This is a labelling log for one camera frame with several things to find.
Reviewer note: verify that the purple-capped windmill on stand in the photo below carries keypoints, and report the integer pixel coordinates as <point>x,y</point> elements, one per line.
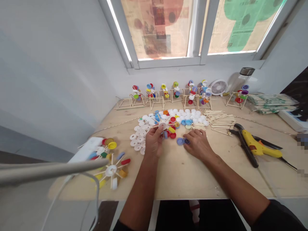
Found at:
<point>241,95</point>

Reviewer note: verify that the window with papered panes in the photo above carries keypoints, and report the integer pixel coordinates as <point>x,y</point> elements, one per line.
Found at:
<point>168,31</point>

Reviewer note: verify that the grey blurred rod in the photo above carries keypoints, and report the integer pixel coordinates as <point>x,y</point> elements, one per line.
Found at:
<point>48,169</point>

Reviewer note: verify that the bottle cap stick wheel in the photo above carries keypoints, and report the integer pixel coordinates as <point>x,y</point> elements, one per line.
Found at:
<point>111,145</point>
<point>111,170</point>
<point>164,124</point>

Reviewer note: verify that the person's right hand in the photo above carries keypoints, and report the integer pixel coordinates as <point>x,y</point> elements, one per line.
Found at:
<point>201,145</point>

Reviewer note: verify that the empty wooden stick frame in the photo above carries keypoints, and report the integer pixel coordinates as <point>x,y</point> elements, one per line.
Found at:
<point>125,104</point>

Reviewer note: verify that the pile of wooden sticks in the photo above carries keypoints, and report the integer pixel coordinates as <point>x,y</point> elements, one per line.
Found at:
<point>220,120</point>

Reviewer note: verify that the person's left hand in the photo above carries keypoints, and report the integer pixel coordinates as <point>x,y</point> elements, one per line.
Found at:
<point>152,144</point>

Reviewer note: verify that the white power strip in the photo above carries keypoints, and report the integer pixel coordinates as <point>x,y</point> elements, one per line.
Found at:
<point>86,150</point>

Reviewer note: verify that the heap of mixed bottle caps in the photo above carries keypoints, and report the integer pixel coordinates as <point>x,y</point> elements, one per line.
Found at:
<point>190,115</point>

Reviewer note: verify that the person's legs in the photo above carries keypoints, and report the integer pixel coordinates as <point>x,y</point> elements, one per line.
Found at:
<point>216,216</point>

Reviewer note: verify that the small white fan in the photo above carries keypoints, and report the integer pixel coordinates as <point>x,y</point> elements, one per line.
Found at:
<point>218,87</point>

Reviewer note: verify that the black cutting pliers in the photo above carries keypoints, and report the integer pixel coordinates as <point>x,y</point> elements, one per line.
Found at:
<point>245,146</point>

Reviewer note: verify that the pile of wrapped chopstick packets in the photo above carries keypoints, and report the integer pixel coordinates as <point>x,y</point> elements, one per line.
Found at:
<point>272,102</point>

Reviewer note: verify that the plywood board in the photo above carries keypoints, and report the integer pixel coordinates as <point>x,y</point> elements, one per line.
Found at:
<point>183,173</point>

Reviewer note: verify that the row of cap windmill models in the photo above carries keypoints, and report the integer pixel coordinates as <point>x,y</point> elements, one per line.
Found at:
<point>191,92</point>

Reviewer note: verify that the yellow glue gun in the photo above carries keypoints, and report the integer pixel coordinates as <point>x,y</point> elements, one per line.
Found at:
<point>255,144</point>

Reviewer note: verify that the blue bottle cap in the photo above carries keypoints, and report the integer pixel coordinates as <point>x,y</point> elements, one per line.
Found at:
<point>187,142</point>
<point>180,141</point>

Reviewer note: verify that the pile of white pierced caps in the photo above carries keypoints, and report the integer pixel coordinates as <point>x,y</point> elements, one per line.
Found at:
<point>137,138</point>

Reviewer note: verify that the glass bottle with metal lid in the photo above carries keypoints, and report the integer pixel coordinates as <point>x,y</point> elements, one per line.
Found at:
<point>241,80</point>

